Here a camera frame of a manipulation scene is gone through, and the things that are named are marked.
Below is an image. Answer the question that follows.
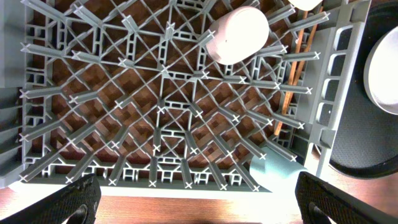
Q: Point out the grey dishwasher rack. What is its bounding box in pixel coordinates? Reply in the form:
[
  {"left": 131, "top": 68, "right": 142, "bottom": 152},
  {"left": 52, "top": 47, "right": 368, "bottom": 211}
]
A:
[{"left": 1, "top": 1, "right": 371, "bottom": 194}]

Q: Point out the yellow bowl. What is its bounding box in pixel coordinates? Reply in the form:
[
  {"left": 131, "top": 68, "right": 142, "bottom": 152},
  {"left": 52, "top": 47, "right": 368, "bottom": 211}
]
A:
[{"left": 288, "top": 0, "right": 323, "bottom": 11}]

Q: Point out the pink cup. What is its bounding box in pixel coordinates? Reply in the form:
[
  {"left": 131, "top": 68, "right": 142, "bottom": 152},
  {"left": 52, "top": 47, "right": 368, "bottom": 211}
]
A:
[{"left": 206, "top": 6, "right": 270, "bottom": 65}]

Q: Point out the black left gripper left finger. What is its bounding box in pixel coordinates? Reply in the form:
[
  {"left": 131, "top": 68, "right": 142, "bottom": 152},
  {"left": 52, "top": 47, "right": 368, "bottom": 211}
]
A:
[{"left": 1, "top": 174, "right": 101, "bottom": 223}]

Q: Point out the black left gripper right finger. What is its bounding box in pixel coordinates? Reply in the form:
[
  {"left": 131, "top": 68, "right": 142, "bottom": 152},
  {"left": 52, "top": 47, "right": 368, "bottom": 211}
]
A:
[{"left": 295, "top": 171, "right": 397, "bottom": 224}]

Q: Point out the light blue cup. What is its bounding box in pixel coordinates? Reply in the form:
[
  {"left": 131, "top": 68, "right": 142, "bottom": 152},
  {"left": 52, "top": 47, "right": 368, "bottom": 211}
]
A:
[{"left": 249, "top": 147, "right": 307, "bottom": 194}]

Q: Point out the round black tray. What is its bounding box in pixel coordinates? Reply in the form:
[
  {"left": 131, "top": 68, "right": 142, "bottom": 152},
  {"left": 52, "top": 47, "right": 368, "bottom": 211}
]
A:
[{"left": 330, "top": 1, "right": 397, "bottom": 179}]

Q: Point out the grey plate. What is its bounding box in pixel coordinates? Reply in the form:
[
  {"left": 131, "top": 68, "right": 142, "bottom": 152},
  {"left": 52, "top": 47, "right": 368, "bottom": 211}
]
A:
[{"left": 363, "top": 27, "right": 397, "bottom": 115}]

